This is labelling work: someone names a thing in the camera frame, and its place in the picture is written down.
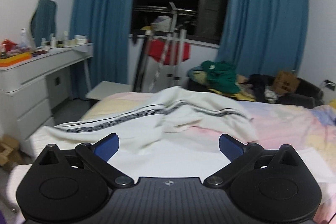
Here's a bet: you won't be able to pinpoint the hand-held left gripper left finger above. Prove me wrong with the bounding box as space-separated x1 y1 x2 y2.
33 133 135 187

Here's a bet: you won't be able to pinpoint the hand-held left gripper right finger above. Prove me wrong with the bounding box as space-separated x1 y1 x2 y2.
203 133 306 187

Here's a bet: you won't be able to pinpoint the pastel bed sheet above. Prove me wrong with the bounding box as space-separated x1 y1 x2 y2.
7 91 336 224

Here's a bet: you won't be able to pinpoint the black garment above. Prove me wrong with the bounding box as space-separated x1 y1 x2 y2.
247 73 277 103

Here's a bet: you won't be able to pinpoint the green garment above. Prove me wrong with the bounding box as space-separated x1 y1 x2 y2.
201 60 240 94

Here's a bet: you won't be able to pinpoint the brown cardboard box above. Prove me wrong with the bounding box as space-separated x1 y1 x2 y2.
270 70 301 96

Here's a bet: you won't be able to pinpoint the white dressing table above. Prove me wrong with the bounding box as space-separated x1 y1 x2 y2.
0 42 94 154

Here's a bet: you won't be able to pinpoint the black sofa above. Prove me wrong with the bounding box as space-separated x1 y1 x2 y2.
187 72 324 109

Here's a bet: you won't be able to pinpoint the cardboard boxes on floor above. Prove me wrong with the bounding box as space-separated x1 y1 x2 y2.
0 134 22 172

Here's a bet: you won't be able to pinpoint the red garment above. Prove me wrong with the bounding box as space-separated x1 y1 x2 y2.
146 39 191 62

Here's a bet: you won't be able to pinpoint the row of small cosmetic bottles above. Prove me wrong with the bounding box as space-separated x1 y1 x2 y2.
39 32 90 50

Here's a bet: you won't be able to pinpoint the blue curtain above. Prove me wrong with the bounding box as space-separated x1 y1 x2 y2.
215 0 311 81
69 0 142 100

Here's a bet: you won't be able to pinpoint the garment steamer stand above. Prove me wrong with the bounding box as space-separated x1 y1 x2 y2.
133 2 198 94

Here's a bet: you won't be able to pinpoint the orange box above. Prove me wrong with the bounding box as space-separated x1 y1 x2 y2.
0 53 33 67

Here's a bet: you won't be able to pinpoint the white hanging garment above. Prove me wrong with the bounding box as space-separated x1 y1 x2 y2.
153 15 172 31

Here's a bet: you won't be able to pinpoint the tall white bottle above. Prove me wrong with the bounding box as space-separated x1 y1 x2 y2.
20 28 29 48

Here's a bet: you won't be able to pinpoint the wavy wall mirror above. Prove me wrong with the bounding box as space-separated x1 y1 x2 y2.
28 0 58 47

